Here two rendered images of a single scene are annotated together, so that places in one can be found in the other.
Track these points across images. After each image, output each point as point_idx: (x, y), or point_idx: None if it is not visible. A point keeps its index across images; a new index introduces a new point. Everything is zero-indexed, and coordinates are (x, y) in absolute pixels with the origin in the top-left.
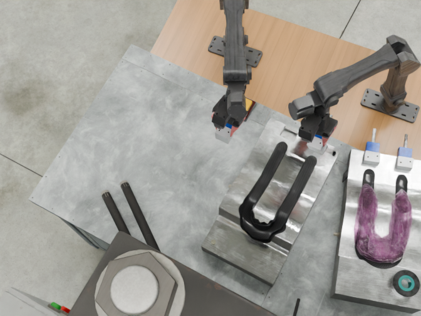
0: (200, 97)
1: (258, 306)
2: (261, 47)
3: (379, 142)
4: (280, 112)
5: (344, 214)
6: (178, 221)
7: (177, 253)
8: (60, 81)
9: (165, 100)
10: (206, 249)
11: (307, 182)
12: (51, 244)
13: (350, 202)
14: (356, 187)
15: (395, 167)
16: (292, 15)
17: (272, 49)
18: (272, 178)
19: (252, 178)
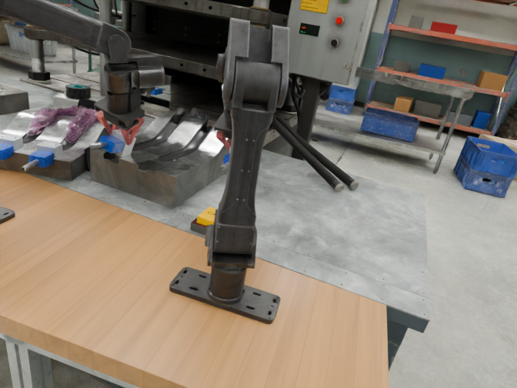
0: (275, 243)
1: None
2: (168, 299)
3: (17, 185)
4: (151, 220)
5: (110, 125)
6: (275, 170)
7: (270, 158)
8: None
9: (327, 245)
10: None
11: (141, 142)
12: (397, 360)
13: (100, 125)
14: (85, 141)
15: (23, 147)
16: None
17: (146, 296)
18: (181, 148)
19: (203, 148)
